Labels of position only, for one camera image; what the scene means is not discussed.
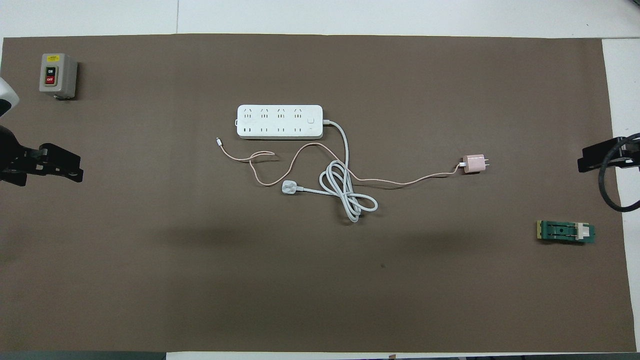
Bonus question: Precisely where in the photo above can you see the pink charging cable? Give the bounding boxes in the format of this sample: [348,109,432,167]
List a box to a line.
[216,137,466,188]

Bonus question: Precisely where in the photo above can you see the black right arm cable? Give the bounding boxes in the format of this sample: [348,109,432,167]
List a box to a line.
[597,134,640,214]

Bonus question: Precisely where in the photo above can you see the grey on-off switch box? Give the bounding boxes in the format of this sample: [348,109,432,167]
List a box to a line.
[39,53,79,101]

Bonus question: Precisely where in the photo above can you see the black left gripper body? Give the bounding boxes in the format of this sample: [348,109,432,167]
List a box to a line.
[0,125,44,187]

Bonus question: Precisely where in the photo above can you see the pink USB charger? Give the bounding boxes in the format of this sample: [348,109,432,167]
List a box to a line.
[460,154,490,175]

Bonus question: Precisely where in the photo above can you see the white power strip cord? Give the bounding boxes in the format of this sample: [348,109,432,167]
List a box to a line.
[303,119,379,224]

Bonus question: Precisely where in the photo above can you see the white power strip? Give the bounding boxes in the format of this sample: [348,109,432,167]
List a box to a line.
[235,104,324,140]

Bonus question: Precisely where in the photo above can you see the green knife switch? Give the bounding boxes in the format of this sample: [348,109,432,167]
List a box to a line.
[536,220,597,245]

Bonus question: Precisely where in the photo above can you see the brown table mat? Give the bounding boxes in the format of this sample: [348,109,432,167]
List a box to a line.
[0,33,637,353]

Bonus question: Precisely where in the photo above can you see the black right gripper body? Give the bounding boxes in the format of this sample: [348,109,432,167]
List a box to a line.
[619,133,640,172]

